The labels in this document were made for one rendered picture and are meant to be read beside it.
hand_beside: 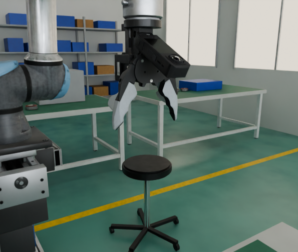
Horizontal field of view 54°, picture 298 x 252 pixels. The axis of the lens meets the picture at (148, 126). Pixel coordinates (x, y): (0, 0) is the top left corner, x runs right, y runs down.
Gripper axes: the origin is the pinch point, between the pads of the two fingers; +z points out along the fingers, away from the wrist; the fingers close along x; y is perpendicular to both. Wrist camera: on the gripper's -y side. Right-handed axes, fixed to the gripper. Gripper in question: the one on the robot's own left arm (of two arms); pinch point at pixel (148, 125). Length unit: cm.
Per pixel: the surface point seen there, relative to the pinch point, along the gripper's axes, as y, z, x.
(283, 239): -6, 40, -45
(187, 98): 215, 41, -199
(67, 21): 576, -72, -184
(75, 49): 576, -17, -197
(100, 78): 628, 54, -276
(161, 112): 219, 55, -164
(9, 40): 578, -33, -70
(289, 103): 209, 67, -409
